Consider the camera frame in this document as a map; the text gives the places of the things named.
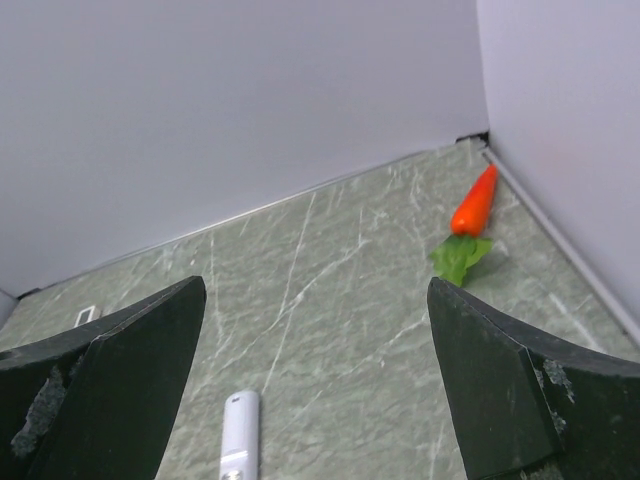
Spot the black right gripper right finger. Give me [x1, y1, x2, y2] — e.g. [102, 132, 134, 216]
[427, 277, 639, 479]

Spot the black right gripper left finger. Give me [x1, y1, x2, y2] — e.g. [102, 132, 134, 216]
[1, 276, 206, 479]

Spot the small white remote control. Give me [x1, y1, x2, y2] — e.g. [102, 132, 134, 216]
[74, 305, 101, 328]

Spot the orange toy carrot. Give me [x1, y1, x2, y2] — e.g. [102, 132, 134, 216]
[450, 164, 499, 237]

